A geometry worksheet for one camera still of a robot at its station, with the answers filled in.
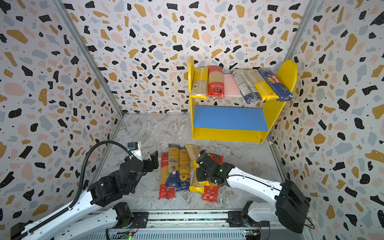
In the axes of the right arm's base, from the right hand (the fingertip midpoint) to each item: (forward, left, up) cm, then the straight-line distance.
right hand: (195, 171), depth 79 cm
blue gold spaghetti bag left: (-1, +13, -6) cm, 14 cm away
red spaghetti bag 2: (-9, +16, -7) cm, 19 cm away
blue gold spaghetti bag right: (+1, +7, -8) cm, 10 cm away
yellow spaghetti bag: (+14, +2, -4) cm, 14 cm away
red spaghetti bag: (-9, -8, -8) cm, 14 cm away
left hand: (+3, +21, +16) cm, 26 cm away
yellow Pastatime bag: (-5, -1, -7) cm, 9 cm away
